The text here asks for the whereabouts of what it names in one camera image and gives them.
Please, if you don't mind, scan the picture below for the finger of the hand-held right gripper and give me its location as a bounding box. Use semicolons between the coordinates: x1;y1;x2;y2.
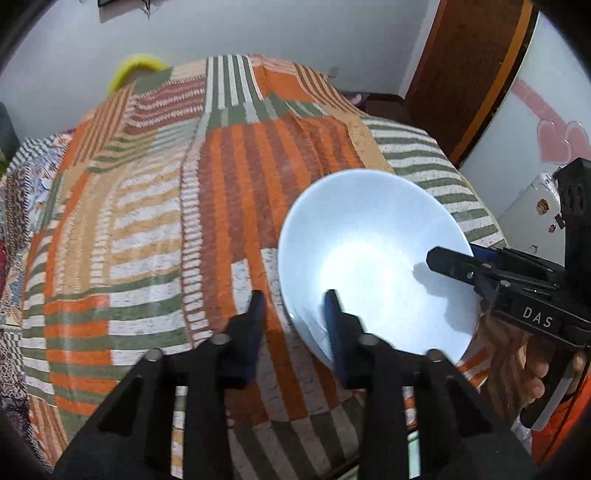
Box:
470;244;509;266
426;247;511;303

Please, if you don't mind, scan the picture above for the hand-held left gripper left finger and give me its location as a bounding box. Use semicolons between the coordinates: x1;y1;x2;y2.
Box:
53;290;267;480

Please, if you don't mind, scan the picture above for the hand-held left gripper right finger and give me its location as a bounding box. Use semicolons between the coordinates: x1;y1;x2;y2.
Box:
322;289;539;480

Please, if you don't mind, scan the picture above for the white bowl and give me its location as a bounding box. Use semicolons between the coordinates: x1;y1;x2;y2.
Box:
277;169;482;370

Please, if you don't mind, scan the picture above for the person's right forearm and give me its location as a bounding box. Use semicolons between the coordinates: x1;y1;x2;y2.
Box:
530;364;591;468

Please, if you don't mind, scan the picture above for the person's right hand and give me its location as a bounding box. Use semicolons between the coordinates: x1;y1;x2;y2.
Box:
522;332;583;416

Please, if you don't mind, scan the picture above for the white sticker-covered case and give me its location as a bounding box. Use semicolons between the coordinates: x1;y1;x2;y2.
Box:
498;172;566;252

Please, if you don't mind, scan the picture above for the striped patchwork quilt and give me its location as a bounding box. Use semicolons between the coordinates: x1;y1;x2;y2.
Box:
21;54;509;480

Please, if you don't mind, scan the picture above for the brown wooden door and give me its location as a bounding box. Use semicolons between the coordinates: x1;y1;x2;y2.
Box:
405;0;540;168

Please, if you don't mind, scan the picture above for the patterned blanket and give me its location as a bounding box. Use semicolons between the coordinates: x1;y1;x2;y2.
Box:
0;129;77;467

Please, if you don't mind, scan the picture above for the yellow round object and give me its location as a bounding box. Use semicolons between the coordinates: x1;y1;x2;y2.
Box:
107;53;172;97

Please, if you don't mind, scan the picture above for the pink heart wall sticker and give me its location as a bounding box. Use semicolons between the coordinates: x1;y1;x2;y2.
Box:
512;78;591;166

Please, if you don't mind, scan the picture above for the black wall fixture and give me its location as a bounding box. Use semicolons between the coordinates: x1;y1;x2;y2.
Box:
96;0;155;17

